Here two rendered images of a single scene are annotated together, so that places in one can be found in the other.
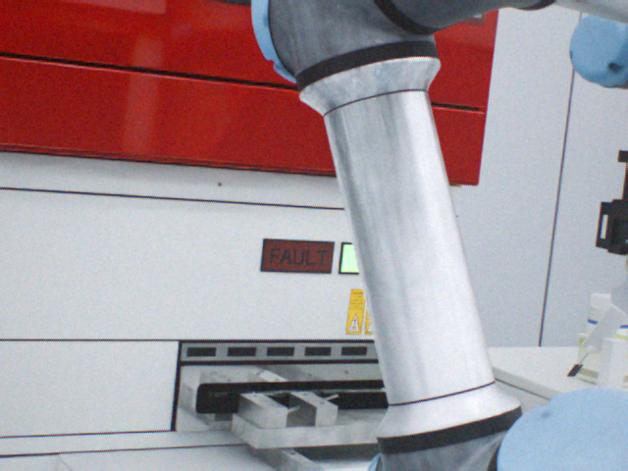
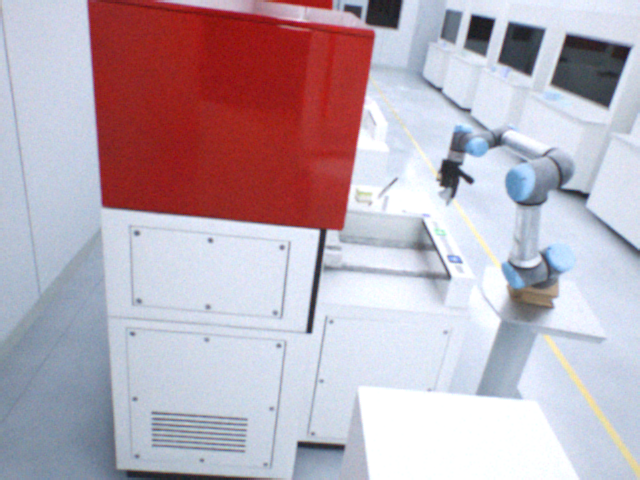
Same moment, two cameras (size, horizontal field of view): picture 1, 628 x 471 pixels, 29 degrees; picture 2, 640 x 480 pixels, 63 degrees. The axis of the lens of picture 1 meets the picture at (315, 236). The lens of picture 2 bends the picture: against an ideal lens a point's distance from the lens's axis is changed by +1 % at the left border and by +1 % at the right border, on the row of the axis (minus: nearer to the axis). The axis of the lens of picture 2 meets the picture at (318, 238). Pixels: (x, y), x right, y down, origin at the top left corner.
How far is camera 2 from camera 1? 2.11 m
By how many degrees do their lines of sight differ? 65
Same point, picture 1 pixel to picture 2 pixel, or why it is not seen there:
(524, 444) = (555, 258)
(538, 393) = (362, 213)
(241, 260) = not seen: hidden behind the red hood
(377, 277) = (533, 238)
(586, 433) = (564, 253)
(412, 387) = (533, 256)
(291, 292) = not seen: hidden behind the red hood
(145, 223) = not seen: hidden behind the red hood
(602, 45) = (482, 149)
